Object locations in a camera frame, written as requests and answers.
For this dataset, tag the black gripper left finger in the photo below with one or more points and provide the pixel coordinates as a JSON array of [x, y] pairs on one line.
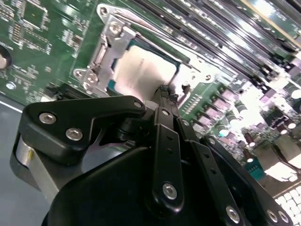
[[58, 131]]

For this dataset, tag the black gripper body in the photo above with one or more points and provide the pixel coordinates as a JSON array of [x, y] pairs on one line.
[[105, 193]]

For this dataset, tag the silver CPU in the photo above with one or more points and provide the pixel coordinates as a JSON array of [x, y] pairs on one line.
[[143, 70]]

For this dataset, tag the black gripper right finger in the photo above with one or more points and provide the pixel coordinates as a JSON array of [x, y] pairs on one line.
[[211, 164]]

